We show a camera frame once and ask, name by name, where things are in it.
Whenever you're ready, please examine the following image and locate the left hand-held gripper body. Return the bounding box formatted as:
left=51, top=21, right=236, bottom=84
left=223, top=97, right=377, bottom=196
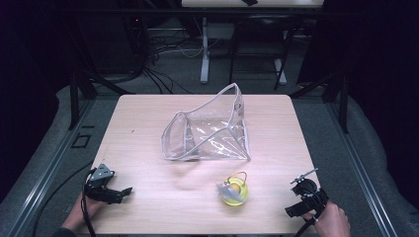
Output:
left=83, top=163, right=123, bottom=204

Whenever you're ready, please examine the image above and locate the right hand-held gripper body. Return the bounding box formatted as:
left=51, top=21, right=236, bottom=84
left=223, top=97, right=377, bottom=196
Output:
left=290, top=168, right=329, bottom=215

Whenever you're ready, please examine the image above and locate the yellow round toy with ring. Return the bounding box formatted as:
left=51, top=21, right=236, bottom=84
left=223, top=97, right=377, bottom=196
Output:
left=215, top=170, right=250, bottom=207

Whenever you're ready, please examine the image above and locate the clear plastic zipper bag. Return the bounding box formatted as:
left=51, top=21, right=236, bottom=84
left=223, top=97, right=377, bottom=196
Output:
left=160, top=82, right=252, bottom=163

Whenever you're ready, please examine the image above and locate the person's left hand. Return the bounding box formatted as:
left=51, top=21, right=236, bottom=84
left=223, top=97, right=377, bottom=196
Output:
left=61, top=192, right=107, bottom=232

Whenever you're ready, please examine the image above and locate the person's right hand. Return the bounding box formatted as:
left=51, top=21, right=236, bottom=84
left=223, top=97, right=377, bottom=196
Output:
left=301, top=199, right=352, bottom=237

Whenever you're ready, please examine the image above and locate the black metal stand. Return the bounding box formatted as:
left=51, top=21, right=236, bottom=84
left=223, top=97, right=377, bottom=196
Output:
left=66, top=62, right=136, bottom=131
left=289, top=63, right=351, bottom=135

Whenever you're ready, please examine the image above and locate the white desk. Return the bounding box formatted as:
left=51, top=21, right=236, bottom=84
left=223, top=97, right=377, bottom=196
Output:
left=180, top=0, right=326, bottom=86

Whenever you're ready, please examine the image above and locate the black chair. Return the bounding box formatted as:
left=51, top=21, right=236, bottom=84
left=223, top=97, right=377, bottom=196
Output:
left=227, top=14, right=298, bottom=92

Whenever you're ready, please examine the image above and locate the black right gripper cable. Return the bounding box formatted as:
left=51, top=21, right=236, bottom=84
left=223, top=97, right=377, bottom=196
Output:
left=293, top=215, right=320, bottom=237

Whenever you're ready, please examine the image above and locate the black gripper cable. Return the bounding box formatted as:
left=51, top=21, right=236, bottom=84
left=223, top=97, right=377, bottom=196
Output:
left=80, top=168, right=98, bottom=237
left=293, top=215, right=320, bottom=237

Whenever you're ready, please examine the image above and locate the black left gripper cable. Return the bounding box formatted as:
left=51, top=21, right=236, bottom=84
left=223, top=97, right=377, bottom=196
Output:
left=80, top=168, right=98, bottom=237

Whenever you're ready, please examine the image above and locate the long black floor cable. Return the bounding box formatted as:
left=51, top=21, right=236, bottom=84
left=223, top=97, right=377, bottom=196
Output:
left=31, top=160, right=95, bottom=237

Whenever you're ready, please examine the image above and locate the aluminium floor rail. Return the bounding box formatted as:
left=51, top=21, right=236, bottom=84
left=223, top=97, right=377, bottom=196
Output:
left=324, top=98, right=400, bottom=237
left=5, top=98, right=97, bottom=237

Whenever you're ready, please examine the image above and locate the bundle of black floor cables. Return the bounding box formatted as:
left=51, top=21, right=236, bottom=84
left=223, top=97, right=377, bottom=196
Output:
left=131, top=19, right=202, bottom=96

